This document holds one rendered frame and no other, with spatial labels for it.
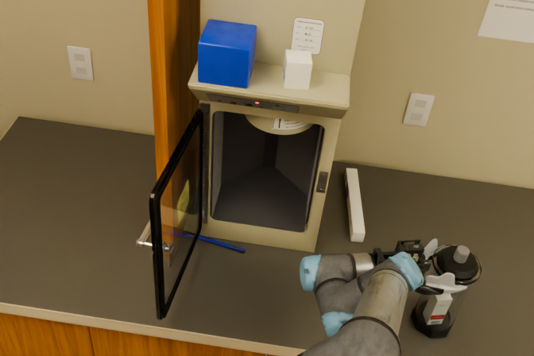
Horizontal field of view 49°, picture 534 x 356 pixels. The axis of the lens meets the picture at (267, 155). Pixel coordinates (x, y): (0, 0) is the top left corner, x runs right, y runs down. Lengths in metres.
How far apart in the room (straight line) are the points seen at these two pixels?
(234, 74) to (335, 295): 0.48
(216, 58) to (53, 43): 0.88
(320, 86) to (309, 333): 0.61
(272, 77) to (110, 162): 0.81
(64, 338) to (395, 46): 1.18
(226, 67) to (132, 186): 0.73
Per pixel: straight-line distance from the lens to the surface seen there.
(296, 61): 1.16
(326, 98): 1.17
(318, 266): 1.26
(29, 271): 1.62
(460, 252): 1.37
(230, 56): 1.14
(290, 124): 1.37
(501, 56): 1.78
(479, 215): 1.88
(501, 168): 2.03
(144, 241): 1.28
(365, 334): 0.85
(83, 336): 1.65
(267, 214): 1.60
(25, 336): 1.73
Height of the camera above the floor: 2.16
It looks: 40 degrees down
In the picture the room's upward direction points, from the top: 6 degrees clockwise
